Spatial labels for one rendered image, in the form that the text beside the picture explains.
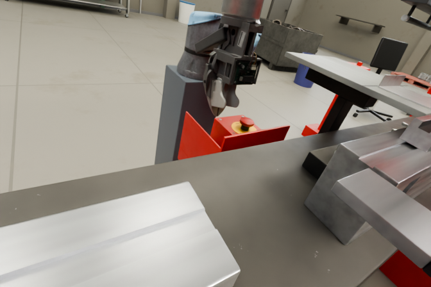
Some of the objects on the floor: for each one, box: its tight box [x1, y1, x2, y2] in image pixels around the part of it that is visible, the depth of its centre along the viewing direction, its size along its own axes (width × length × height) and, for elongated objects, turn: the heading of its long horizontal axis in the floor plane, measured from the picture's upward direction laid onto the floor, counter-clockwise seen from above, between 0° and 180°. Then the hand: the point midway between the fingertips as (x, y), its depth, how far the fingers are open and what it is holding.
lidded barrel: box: [178, 0, 196, 24], centre depth 714 cm, size 49×48×59 cm
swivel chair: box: [353, 37, 409, 122], centre depth 316 cm, size 67×67×105 cm
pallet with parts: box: [390, 72, 431, 91], centre depth 706 cm, size 124×86×35 cm
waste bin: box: [294, 52, 316, 88], centre depth 399 cm, size 48×44×55 cm
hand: (215, 109), depth 54 cm, fingers closed
